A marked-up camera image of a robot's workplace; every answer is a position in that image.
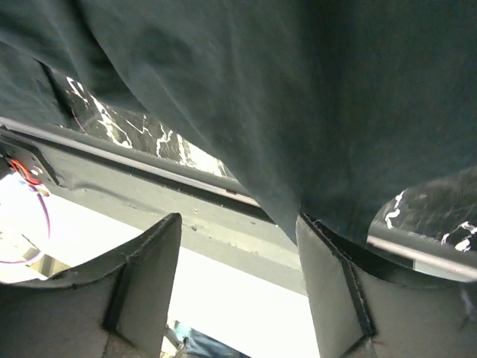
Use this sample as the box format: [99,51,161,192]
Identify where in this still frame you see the black t-shirt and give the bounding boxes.
[1,1,476,244]

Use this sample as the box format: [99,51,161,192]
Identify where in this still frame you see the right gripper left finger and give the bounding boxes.
[1,213,182,357]

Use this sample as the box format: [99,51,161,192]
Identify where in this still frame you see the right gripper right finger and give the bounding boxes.
[296,215,476,357]

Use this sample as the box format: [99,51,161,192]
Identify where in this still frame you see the black marbled table mat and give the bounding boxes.
[55,75,476,253]

